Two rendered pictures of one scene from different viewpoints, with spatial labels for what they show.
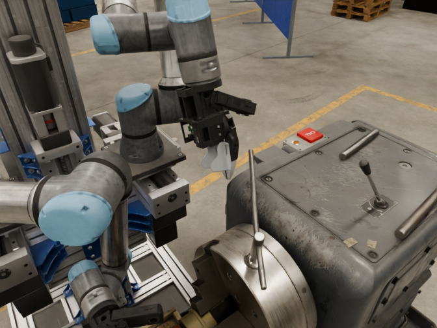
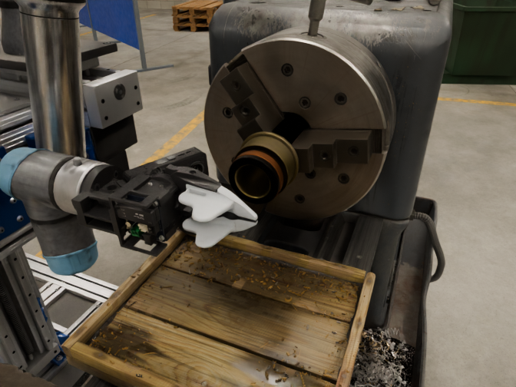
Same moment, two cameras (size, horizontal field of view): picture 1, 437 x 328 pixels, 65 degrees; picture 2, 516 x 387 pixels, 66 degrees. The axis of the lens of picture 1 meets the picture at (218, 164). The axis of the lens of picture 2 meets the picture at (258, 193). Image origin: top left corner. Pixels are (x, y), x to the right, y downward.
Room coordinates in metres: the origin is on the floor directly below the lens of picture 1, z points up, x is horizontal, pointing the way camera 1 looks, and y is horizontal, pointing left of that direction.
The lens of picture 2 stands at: (-0.05, 0.32, 1.35)
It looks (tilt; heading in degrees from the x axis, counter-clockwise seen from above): 31 degrees down; 330
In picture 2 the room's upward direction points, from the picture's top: straight up
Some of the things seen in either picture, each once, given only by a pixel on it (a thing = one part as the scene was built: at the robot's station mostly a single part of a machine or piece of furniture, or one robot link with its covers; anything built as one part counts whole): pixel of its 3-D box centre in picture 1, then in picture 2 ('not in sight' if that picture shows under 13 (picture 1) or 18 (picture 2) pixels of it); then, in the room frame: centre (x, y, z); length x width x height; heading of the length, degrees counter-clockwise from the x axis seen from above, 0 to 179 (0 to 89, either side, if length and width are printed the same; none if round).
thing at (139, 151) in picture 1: (140, 138); (36, 23); (0.98, 0.27, 1.21); 0.15 x 0.15 x 0.10
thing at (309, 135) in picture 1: (309, 136); not in sight; (0.93, -0.29, 1.26); 0.06 x 0.06 x 0.02; 37
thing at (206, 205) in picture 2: not in sight; (213, 208); (0.30, 0.17, 1.10); 0.09 x 0.06 x 0.03; 37
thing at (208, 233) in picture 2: not in sight; (215, 230); (0.30, 0.17, 1.07); 0.09 x 0.06 x 0.03; 37
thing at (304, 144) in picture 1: (304, 146); not in sight; (0.91, -0.28, 1.23); 0.13 x 0.08 x 0.05; 127
